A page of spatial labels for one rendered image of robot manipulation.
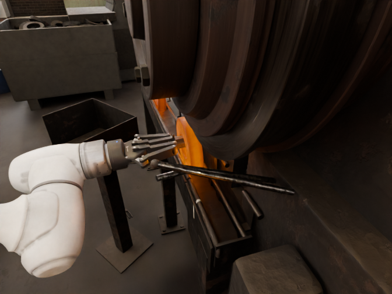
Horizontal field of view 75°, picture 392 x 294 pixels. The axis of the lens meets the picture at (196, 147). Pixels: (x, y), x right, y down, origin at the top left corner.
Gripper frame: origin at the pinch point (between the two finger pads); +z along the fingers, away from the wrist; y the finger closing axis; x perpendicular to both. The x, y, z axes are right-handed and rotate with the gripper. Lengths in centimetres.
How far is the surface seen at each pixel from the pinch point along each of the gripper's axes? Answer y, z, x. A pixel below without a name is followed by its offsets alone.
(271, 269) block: 40.0, 0.7, 3.4
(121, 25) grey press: -270, -4, -10
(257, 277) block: 40.4, -1.6, 3.5
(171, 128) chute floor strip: -32.3, 1.3, -14.3
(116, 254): -26, -33, -74
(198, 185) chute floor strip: 6.2, 0.3, -10.8
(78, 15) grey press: -256, -44, 6
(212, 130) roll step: 30.0, -3.9, 20.6
